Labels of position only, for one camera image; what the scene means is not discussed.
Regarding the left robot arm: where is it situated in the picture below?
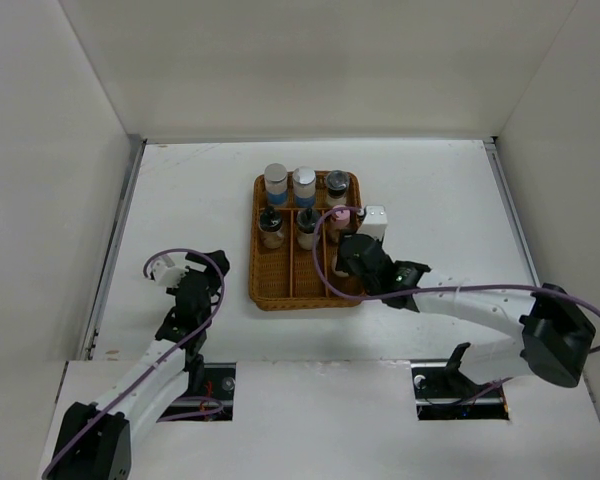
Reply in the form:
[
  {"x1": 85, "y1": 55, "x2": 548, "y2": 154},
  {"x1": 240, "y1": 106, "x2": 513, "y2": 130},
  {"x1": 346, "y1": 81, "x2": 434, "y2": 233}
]
[{"x1": 41, "y1": 248, "x2": 230, "y2": 479}]

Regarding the silver-lid jar blue label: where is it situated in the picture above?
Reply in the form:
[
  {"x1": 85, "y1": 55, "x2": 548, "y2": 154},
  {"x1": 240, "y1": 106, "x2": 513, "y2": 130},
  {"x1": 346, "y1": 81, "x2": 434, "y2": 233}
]
[
  {"x1": 292, "y1": 166, "x2": 316, "y2": 208},
  {"x1": 264, "y1": 163, "x2": 288, "y2": 207}
]

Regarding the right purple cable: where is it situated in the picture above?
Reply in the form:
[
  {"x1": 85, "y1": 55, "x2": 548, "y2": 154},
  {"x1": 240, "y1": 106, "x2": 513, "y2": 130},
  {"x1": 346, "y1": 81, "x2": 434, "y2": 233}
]
[{"x1": 311, "y1": 206, "x2": 600, "y2": 407}]

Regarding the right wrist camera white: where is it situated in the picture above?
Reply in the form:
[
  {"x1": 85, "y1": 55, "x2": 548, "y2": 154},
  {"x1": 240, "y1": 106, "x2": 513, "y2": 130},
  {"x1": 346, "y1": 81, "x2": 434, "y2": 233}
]
[{"x1": 357, "y1": 205, "x2": 388, "y2": 243}]

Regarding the purple cable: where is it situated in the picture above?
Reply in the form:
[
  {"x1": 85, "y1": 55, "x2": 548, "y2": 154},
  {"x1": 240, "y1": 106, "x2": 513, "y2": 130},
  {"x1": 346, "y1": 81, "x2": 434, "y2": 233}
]
[
  {"x1": 311, "y1": 206, "x2": 600, "y2": 407},
  {"x1": 40, "y1": 247, "x2": 227, "y2": 480}
]

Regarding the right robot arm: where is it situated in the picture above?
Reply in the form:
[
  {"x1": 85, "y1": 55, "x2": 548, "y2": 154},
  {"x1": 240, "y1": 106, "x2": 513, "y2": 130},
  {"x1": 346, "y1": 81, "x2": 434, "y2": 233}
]
[{"x1": 336, "y1": 234, "x2": 596, "y2": 396}]

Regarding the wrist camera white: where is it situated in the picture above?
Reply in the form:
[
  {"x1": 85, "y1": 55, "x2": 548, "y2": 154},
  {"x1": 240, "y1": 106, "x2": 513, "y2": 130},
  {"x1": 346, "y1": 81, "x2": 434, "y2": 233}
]
[
  {"x1": 357, "y1": 205, "x2": 388, "y2": 243},
  {"x1": 148, "y1": 254, "x2": 186, "y2": 288}
]

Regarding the black-cap bottle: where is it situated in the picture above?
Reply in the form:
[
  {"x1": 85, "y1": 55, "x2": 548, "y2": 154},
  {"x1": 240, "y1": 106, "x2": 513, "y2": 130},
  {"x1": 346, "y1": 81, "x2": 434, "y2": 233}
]
[
  {"x1": 258, "y1": 206, "x2": 285, "y2": 250},
  {"x1": 296, "y1": 207, "x2": 320, "y2": 250}
]

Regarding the yellow-cap bottle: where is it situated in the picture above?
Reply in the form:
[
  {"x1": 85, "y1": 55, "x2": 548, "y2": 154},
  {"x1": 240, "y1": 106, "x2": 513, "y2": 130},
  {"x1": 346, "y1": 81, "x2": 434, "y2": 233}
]
[{"x1": 331, "y1": 254, "x2": 350, "y2": 278}]

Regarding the brown wicker divided tray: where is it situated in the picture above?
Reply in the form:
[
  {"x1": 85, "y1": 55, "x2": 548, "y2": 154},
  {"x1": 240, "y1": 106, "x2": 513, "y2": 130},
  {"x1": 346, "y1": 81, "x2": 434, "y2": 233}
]
[{"x1": 249, "y1": 171, "x2": 364, "y2": 311}]

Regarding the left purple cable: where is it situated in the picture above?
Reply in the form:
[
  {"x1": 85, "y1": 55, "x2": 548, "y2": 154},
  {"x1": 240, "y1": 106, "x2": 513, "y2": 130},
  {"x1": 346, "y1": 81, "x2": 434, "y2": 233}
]
[{"x1": 40, "y1": 247, "x2": 227, "y2": 480}]

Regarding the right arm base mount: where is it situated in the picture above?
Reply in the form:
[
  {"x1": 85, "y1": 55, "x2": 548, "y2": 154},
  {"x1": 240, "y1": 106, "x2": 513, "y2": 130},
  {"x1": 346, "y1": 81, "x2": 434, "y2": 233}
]
[{"x1": 411, "y1": 342, "x2": 509, "y2": 421}]

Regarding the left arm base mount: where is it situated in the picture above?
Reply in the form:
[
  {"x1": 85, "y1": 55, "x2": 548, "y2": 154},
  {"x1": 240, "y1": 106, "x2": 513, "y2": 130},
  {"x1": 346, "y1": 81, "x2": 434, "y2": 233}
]
[{"x1": 159, "y1": 363, "x2": 237, "y2": 422}]

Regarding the dark-lid spice grinder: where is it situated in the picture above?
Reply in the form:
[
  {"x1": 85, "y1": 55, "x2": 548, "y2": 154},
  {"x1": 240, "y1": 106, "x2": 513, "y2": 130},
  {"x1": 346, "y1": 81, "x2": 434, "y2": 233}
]
[{"x1": 325, "y1": 170, "x2": 350, "y2": 208}]

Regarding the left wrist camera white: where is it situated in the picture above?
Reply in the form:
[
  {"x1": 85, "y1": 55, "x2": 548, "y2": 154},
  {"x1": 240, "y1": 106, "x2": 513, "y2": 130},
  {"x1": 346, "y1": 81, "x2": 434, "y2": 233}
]
[{"x1": 148, "y1": 254, "x2": 186, "y2": 288}]

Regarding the pink-cap bottle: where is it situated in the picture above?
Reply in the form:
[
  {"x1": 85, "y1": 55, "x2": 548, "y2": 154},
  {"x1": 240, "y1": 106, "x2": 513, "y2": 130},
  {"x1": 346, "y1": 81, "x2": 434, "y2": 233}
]
[{"x1": 327, "y1": 205, "x2": 351, "y2": 242}]

